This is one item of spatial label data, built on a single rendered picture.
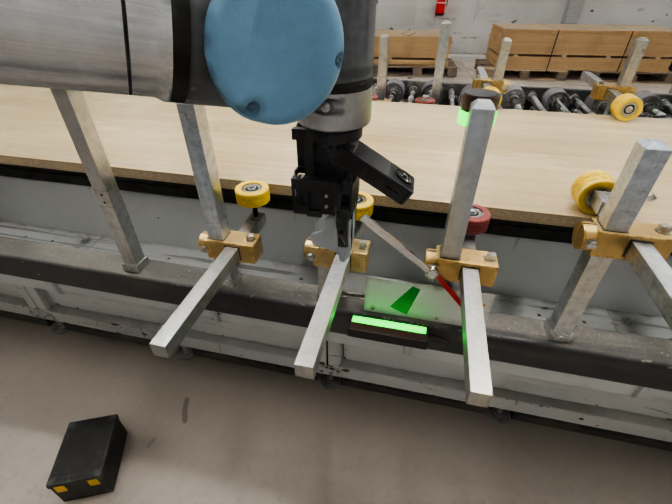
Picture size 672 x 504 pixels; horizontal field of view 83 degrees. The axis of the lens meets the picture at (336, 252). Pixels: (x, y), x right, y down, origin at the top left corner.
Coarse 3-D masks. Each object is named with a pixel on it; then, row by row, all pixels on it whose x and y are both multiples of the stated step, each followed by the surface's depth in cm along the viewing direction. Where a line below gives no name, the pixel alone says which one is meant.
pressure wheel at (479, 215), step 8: (472, 208) 80; (480, 208) 81; (472, 216) 79; (480, 216) 78; (488, 216) 78; (472, 224) 77; (480, 224) 77; (488, 224) 79; (472, 232) 79; (480, 232) 79
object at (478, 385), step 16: (464, 240) 80; (464, 272) 71; (464, 288) 68; (480, 288) 68; (464, 304) 65; (480, 304) 64; (464, 320) 63; (480, 320) 61; (464, 336) 61; (480, 336) 59; (464, 352) 59; (480, 352) 56; (464, 368) 57; (480, 368) 54; (480, 384) 52; (480, 400) 52
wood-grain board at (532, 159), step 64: (0, 128) 124; (64, 128) 124; (128, 128) 124; (256, 128) 124; (384, 128) 124; (448, 128) 124; (512, 128) 124; (576, 128) 124; (640, 128) 124; (448, 192) 88; (512, 192) 88
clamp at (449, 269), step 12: (432, 252) 75; (468, 252) 75; (480, 252) 75; (444, 264) 73; (456, 264) 72; (468, 264) 72; (480, 264) 72; (492, 264) 71; (444, 276) 75; (456, 276) 74; (480, 276) 73; (492, 276) 72
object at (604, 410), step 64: (0, 192) 123; (64, 192) 116; (128, 192) 110; (192, 192) 105; (384, 256) 103; (512, 256) 94; (576, 256) 90; (64, 320) 161; (128, 320) 155; (384, 384) 137; (448, 384) 131; (512, 384) 125
